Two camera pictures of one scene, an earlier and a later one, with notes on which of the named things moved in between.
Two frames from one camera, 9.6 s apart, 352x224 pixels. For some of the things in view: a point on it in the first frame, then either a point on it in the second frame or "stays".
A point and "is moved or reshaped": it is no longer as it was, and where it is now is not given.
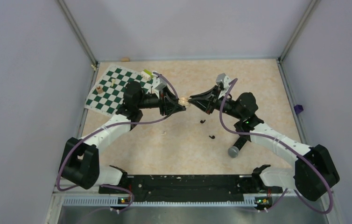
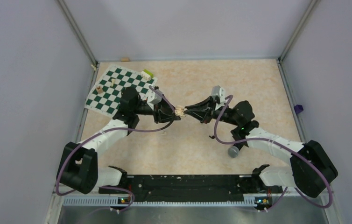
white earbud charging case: (184, 101) is moved or reshaped
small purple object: (298, 108) stays
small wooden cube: (99, 89) stays
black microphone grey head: (233, 151) stays
